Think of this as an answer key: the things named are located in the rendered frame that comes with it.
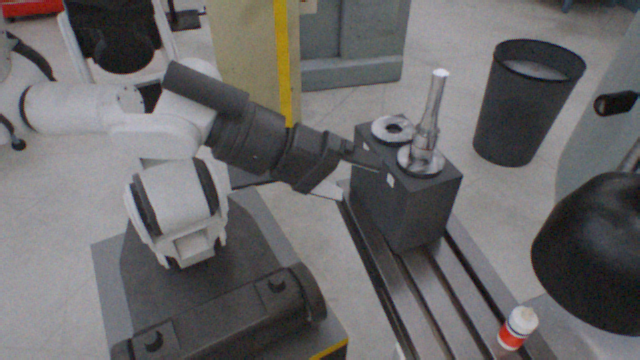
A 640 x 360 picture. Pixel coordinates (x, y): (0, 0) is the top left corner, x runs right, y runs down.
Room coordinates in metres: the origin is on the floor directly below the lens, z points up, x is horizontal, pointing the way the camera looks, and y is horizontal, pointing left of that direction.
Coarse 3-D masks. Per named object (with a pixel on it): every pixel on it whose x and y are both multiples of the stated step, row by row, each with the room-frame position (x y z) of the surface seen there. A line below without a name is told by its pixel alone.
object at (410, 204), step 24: (384, 120) 0.69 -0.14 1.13; (408, 120) 0.71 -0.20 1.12; (360, 144) 0.66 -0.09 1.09; (384, 144) 0.62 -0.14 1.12; (408, 144) 0.61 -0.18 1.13; (360, 168) 0.65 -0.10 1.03; (384, 168) 0.57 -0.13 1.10; (408, 168) 0.54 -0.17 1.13; (432, 168) 0.54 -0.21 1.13; (456, 168) 0.56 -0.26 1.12; (360, 192) 0.64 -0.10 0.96; (384, 192) 0.56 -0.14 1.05; (408, 192) 0.49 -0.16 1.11; (432, 192) 0.51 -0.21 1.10; (456, 192) 0.53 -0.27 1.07; (384, 216) 0.55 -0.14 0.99; (408, 216) 0.49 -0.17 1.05; (432, 216) 0.52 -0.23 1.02; (408, 240) 0.50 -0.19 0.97; (432, 240) 0.53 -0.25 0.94
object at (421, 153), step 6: (414, 138) 0.56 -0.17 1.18; (414, 144) 0.56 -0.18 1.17; (420, 144) 0.55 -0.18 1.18; (426, 144) 0.55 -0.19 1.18; (432, 144) 0.55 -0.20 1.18; (414, 150) 0.56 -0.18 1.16; (420, 150) 0.55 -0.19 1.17; (426, 150) 0.55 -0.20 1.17; (432, 150) 0.55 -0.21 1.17; (414, 156) 0.55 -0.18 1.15; (420, 156) 0.55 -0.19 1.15; (426, 156) 0.55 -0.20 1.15; (432, 156) 0.55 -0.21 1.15; (414, 162) 0.55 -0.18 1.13; (420, 162) 0.55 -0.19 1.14; (426, 162) 0.55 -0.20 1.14
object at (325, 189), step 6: (324, 180) 0.45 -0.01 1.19; (318, 186) 0.43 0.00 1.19; (324, 186) 0.44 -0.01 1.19; (330, 186) 0.44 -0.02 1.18; (336, 186) 0.44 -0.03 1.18; (312, 192) 0.42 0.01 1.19; (318, 192) 0.42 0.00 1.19; (324, 192) 0.43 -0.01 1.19; (330, 192) 0.43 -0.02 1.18; (336, 192) 0.43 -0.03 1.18; (330, 198) 0.42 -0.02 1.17; (336, 198) 0.42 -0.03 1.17
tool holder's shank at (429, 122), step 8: (440, 72) 0.57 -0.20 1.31; (432, 80) 0.57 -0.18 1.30; (440, 80) 0.56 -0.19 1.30; (432, 88) 0.56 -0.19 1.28; (440, 88) 0.56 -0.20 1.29; (432, 96) 0.56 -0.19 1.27; (440, 96) 0.56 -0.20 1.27; (432, 104) 0.56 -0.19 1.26; (440, 104) 0.56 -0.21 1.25; (424, 112) 0.57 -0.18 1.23; (432, 112) 0.56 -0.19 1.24; (424, 120) 0.56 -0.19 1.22; (432, 120) 0.56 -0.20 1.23; (424, 128) 0.56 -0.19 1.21; (432, 128) 0.55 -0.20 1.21
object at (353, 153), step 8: (344, 144) 0.41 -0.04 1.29; (352, 144) 0.41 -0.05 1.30; (344, 152) 0.40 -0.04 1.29; (352, 152) 0.40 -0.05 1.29; (360, 152) 0.41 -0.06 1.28; (368, 152) 0.41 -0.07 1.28; (344, 160) 0.39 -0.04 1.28; (352, 160) 0.39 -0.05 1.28; (360, 160) 0.39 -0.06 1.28; (368, 160) 0.40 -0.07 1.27; (376, 160) 0.40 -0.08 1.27; (368, 168) 0.39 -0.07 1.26; (376, 168) 0.39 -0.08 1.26
